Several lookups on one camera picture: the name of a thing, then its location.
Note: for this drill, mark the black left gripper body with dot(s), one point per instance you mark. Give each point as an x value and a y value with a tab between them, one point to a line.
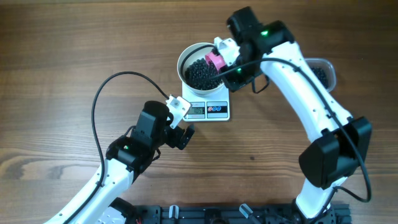
171	137

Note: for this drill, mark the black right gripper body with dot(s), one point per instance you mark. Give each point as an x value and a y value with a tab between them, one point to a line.
237	74

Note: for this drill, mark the pink scoop blue handle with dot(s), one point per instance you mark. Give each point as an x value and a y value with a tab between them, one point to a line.
216	60

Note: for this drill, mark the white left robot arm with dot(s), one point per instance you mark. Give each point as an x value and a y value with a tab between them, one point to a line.
126	158

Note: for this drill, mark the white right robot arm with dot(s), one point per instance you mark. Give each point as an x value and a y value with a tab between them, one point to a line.
338	141

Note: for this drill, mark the black beans in bowl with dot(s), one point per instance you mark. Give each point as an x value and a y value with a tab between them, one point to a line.
199	75

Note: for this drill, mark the white digital kitchen scale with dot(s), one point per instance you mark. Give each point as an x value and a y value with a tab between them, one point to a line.
211	107

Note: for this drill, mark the white bowl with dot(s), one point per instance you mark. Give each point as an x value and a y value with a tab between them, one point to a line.
187	57

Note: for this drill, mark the black beans in container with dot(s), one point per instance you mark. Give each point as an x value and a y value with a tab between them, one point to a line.
321	75

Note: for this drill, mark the clear plastic bean container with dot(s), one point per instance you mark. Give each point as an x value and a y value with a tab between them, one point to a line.
328	68

